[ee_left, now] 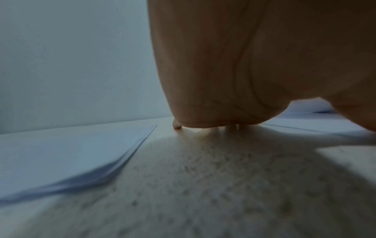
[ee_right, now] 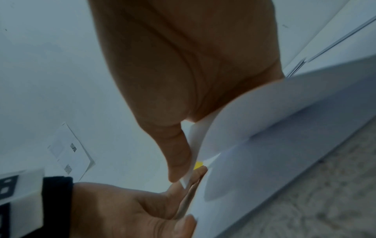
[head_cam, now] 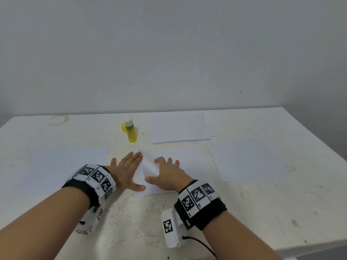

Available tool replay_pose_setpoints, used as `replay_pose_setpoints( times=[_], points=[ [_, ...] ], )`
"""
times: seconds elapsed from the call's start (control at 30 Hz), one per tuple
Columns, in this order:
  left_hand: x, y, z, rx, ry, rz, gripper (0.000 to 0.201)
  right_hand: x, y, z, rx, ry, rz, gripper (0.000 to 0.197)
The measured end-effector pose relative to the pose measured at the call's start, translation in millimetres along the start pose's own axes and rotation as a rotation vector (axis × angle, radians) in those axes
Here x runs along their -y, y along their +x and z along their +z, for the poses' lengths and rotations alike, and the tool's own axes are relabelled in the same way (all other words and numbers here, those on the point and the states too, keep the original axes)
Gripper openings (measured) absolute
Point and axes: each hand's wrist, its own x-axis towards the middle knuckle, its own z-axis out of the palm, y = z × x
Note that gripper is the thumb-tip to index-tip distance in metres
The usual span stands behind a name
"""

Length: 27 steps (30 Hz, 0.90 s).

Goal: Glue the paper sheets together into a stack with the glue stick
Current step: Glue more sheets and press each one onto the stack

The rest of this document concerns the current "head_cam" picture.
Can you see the person's right hand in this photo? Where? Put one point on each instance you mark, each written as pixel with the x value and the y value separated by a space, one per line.
pixel 171 176

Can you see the black marker wristband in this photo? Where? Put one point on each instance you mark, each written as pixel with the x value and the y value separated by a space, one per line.
pixel 91 184
pixel 200 204

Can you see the glued white paper sheet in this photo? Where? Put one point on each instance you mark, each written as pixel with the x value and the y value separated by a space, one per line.
pixel 179 127
pixel 195 159

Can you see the person's left hand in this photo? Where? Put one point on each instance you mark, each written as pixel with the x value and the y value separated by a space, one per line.
pixel 126 173

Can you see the yellow glue stick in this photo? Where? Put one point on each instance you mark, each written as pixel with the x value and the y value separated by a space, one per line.
pixel 131 131

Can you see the stack of white paper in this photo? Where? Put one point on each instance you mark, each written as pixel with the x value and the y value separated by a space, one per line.
pixel 249 159
pixel 62 169

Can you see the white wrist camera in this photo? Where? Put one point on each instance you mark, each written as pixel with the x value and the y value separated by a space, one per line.
pixel 172 229
pixel 90 220

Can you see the yellow glue cap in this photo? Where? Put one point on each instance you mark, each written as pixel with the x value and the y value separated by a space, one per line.
pixel 123 127

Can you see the person's left forearm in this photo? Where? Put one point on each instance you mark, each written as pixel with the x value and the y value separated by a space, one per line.
pixel 35 230

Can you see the person's right forearm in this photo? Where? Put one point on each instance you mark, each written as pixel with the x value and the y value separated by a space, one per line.
pixel 238 238

